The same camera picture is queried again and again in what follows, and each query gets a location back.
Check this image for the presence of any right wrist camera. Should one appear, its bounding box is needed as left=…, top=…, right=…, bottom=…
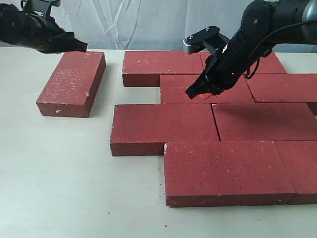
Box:
left=183, top=26, right=229, bottom=55

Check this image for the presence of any white fabric backdrop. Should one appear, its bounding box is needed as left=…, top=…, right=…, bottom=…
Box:
left=51, top=0, right=253, bottom=50

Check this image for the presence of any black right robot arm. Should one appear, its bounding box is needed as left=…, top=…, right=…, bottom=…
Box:
left=183, top=0, right=317, bottom=99

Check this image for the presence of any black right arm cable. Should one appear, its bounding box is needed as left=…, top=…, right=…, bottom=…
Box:
left=244, top=19, right=317, bottom=80

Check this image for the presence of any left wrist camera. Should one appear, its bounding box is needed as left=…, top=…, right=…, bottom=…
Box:
left=21, top=0, right=61, bottom=19

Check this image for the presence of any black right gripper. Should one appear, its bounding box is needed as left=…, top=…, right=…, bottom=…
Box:
left=185, top=31, right=263, bottom=99

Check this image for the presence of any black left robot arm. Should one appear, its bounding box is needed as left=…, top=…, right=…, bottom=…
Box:
left=0, top=0, right=88, bottom=54

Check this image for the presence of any red brick right second row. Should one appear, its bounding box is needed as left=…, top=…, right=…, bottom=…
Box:
left=246, top=73, right=317, bottom=115

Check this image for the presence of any red brick third row right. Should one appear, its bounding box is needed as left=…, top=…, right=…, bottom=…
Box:
left=212, top=103, right=317, bottom=141

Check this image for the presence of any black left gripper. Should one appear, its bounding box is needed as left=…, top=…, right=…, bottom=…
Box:
left=15, top=12, right=88, bottom=54

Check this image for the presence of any red brick with metal studs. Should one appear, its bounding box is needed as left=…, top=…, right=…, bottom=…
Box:
left=36, top=51, right=106, bottom=118

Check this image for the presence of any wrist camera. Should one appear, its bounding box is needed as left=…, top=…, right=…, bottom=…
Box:
left=183, top=26, right=229, bottom=55
left=21, top=0, right=61, bottom=19

